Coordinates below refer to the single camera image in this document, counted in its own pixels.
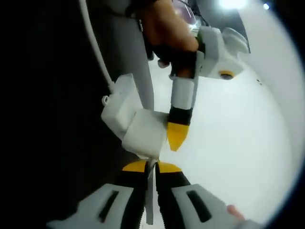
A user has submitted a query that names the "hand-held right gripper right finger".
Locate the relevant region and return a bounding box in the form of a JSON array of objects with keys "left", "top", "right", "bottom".
[{"left": 154, "top": 161, "right": 239, "bottom": 229}]

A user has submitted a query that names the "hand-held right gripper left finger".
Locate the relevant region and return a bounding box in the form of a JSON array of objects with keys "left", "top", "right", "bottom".
[{"left": 46, "top": 159, "right": 147, "bottom": 229}]

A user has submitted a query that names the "person's left hand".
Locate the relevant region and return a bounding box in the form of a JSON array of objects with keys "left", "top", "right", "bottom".
[{"left": 142, "top": 0, "right": 200, "bottom": 81}]

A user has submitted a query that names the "white desk lamp plug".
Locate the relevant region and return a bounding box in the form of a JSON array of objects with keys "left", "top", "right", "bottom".
[{"left": 121, "top": 109, "right": 169, "bottom": 160}]

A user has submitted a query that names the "person's right hand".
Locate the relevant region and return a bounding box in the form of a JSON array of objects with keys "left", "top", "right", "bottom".
[{"left": 226, "top": 204, "right": 246, "bottom": 224}]

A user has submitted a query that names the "white power strip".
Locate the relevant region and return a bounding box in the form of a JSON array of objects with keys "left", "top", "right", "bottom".
[{"left": 100, "top": 73, "right": 143, "bottom": 140}]

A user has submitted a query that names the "thick white power strip cable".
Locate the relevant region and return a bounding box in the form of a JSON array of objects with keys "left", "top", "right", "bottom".
[{"left": 80, "top": 0, "right": 115, "bottom": 89}]

